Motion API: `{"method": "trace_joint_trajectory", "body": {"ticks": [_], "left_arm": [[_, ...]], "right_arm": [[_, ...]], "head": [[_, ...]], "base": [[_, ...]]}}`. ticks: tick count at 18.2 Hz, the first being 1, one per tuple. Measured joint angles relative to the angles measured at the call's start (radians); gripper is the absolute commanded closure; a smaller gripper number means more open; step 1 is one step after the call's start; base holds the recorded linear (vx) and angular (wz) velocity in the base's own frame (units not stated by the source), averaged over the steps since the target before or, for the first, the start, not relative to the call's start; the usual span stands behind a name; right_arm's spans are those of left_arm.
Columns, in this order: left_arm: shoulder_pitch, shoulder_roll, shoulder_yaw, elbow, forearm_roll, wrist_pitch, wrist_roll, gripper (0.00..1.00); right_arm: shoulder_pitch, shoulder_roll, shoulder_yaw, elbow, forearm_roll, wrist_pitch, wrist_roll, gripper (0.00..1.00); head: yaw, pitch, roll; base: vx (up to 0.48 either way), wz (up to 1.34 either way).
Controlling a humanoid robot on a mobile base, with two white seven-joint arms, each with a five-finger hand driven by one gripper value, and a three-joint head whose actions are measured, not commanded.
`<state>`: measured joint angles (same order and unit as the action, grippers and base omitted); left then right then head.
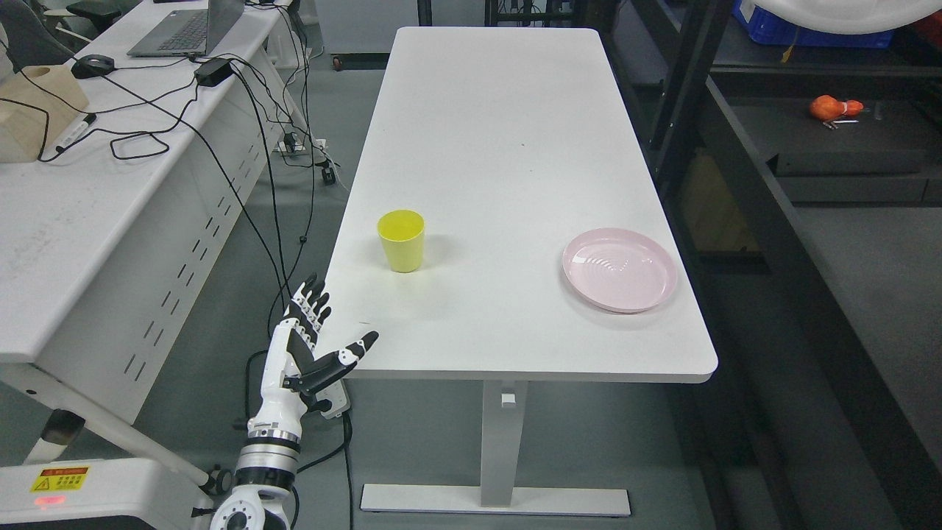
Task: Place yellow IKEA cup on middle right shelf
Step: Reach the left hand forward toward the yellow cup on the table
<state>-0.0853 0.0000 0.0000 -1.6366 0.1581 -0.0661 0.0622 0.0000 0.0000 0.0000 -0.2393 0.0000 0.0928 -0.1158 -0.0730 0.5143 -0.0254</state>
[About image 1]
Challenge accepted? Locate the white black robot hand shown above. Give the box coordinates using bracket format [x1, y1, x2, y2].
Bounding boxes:
[247, 274, 379, 444]

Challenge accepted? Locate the black metal shelf rack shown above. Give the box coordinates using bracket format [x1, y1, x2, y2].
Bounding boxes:
[606, 1, 940, 529]

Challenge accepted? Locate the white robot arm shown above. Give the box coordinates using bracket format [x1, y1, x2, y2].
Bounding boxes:
[208, 427, 300, 529]

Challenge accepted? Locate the white standing desk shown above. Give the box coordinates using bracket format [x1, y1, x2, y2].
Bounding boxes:
[317, 26, 719, 517]

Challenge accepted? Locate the white office desk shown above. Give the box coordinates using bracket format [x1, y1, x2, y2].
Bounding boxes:
[2, 1, 304, 487]

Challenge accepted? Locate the white power strip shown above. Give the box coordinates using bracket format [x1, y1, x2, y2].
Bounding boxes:
[316, 379, 351, 420]

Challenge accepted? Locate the yellow plastic cup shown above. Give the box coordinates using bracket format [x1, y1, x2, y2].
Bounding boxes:
[377, 209, 425, 274]

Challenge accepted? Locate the orange toy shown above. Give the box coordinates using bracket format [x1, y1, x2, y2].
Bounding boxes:
[808, 95, 865, 123]

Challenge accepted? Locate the black computer mouse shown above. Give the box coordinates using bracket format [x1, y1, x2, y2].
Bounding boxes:
[70, 54, 117, 80]

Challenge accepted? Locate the black power adapter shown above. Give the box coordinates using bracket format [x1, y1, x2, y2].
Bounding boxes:
[194, 57, 233, 88]

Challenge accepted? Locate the white marker pen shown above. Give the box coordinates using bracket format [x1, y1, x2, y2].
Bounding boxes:
[54, 113, 97, 154]

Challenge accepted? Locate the grey laptop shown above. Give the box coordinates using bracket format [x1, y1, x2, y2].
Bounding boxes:
[127, 1, 245, 57]

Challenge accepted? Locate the wooden tissue box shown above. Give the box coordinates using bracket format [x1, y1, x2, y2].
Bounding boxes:
[1, 65, 88, 163]

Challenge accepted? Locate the blue plastic bin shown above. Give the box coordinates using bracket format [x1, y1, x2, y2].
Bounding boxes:
[732, 1, 895, 49]

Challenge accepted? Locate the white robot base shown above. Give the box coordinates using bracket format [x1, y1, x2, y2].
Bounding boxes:
[1, 459, 214, 529]

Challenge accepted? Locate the black cable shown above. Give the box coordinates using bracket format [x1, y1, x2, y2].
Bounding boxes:
[96, 52, 325, 343]

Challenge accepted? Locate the pink plastic plate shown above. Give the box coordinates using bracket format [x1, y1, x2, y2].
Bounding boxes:
[562, 227, 679, 314]

